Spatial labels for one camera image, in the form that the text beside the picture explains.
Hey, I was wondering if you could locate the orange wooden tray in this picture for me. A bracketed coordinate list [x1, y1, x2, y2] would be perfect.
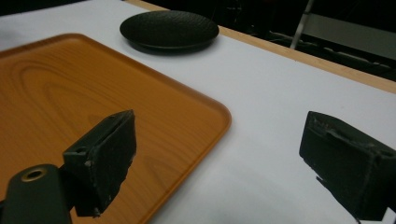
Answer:
[0, 33, 233, 224]

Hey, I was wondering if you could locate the grey metal stand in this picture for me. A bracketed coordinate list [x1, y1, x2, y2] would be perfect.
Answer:
[289, 0, 396, 62]

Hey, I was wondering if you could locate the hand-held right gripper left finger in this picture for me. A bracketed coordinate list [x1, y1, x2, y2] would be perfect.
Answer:
[62, 109, 137, 218]

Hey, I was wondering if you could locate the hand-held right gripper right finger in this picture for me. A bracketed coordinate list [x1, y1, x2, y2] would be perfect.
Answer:
[299, 110, 396, 222]

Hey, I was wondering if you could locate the black textured plate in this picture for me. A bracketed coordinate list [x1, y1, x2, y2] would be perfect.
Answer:
[119, 9, 220, 53]

